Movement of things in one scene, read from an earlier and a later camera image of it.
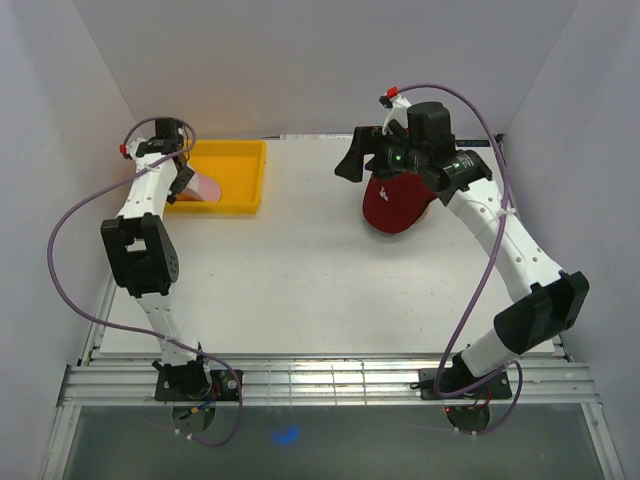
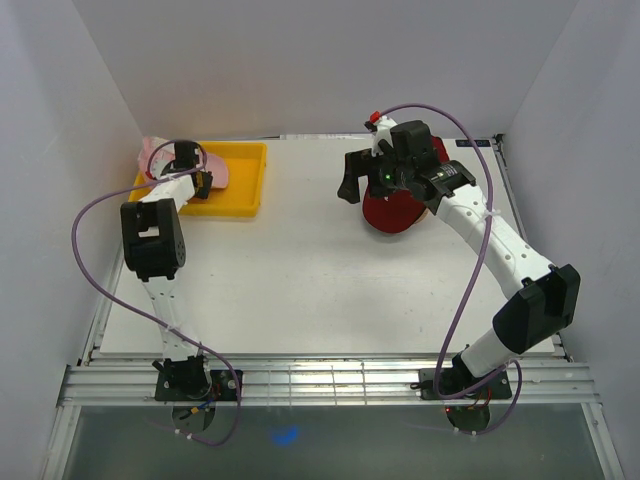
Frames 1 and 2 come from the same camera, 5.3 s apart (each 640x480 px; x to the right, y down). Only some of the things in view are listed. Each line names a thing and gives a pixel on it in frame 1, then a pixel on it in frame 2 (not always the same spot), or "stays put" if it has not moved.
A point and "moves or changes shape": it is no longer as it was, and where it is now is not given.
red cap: x=392 y=202 stays put
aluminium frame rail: x=124 y=378 stays put
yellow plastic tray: x=237 y=166 stays put
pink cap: x=207 y=188 moves or changes shape
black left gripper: x=179 y=186 -> x=207 y=180
